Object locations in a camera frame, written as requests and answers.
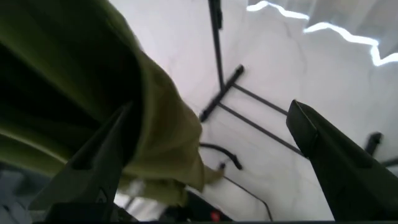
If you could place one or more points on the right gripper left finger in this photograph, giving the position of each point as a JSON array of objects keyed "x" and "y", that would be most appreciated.
[{"x": 93, "y": 174}]

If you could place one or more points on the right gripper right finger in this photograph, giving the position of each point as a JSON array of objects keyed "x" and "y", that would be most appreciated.
[{"x": 348, "y": 174}]

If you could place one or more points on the green printed shirt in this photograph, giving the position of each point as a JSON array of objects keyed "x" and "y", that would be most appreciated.
[{"x": 77, "y": 62}]

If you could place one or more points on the black clothes rack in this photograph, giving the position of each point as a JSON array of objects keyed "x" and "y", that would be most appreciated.
[{"x": 217, "y": 46}]

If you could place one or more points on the white curtain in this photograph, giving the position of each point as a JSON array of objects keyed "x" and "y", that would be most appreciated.
[{"x": 357, "y": 18}]

